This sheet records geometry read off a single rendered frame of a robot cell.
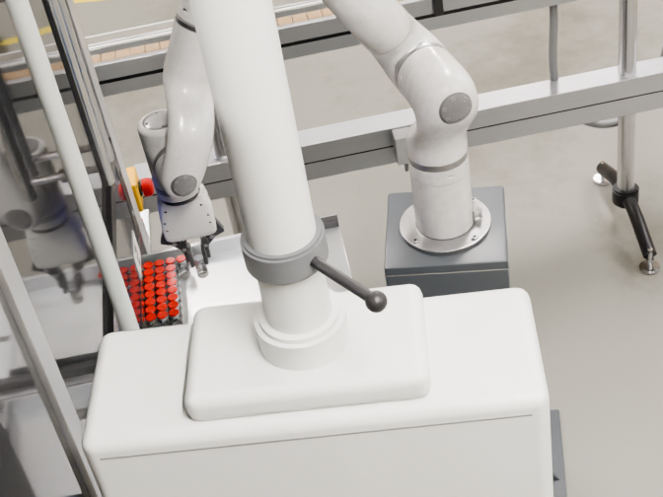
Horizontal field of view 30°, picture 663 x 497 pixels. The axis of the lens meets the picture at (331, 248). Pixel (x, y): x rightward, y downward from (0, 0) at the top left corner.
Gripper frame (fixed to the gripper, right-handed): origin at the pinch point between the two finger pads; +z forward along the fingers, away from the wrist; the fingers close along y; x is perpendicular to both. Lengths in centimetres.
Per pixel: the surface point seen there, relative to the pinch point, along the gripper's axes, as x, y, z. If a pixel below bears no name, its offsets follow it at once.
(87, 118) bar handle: 33, 6, -55
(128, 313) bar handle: 59, 5, -40
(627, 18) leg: -94, -118, 27
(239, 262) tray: -9.2, -6.7, 12.0
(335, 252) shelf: -6.3, -26.5, 12.3
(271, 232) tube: 93, -18, -76
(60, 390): 79, 12, -47
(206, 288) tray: -3.3, 0.5, 12.0
